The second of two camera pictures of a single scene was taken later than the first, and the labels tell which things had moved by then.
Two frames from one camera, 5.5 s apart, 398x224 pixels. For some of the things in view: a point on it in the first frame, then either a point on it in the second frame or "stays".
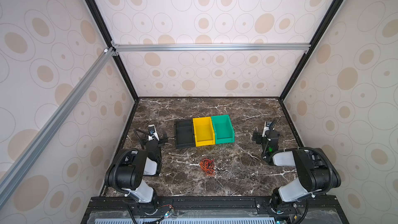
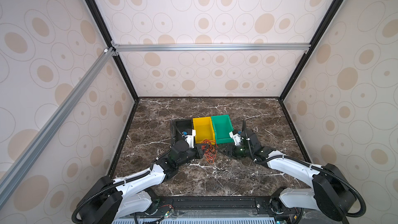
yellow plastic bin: x=203 y=131 stays
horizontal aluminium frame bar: x=114 y=47 stays
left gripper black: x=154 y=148 -> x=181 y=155
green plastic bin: x=223 y=128 stays
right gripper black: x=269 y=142 -> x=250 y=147
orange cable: x=207 y=165 -> x=210 y=149
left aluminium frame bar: x=10 y=180 stays
